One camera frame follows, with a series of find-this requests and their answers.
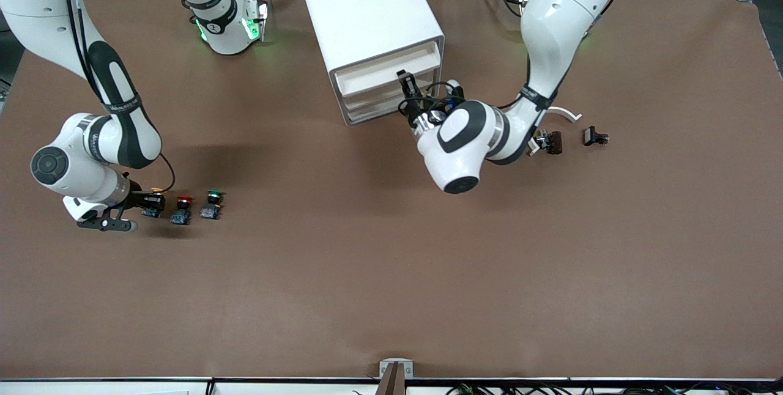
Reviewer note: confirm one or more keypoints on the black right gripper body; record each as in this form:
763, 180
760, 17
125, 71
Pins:
145, 201

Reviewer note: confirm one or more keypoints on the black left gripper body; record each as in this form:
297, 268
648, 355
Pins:
414, 107

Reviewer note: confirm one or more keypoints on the yellow push button switch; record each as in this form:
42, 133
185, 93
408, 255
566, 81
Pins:
151, 214

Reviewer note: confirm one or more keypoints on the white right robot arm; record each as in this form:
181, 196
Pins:
37, 3

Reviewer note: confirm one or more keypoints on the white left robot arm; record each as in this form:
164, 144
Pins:
569, 16

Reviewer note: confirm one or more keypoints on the small brown component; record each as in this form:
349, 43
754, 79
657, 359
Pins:
553, 142

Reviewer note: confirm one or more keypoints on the white curved plastic part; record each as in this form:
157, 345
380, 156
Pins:
566, 112

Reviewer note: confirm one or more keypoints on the brown table mat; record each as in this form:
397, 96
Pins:
391, 273

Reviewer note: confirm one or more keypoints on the small black component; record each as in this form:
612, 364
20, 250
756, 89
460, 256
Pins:
592, 136

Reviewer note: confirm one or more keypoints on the red push button switch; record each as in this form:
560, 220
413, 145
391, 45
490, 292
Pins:
181, 216

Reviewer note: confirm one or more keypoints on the green push button switch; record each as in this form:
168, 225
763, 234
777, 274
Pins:
211, 210

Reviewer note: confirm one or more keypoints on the white table edge rail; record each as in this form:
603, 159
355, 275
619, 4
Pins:
122, 387

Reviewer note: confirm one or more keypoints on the metal table edge bracket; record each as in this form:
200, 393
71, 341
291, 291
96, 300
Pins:
396, 363

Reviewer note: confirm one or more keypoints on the brown post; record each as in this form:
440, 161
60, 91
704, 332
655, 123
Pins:
393, 383

